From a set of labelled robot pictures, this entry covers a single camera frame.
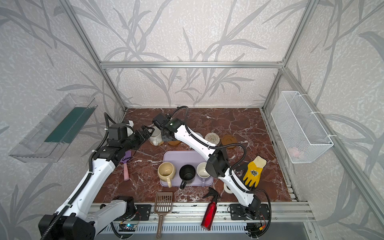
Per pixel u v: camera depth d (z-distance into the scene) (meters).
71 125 0.63
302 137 0.61
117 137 0.57
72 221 0.38
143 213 0.74
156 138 0.90
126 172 0.85
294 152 0.72
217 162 0.54
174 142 0.99
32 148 0.59
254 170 0.86
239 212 0.74
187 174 0.85
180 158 0.96
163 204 0.77
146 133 0.69
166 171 0.86
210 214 0.71
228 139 1.02
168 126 0.61
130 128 0.62
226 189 0.80
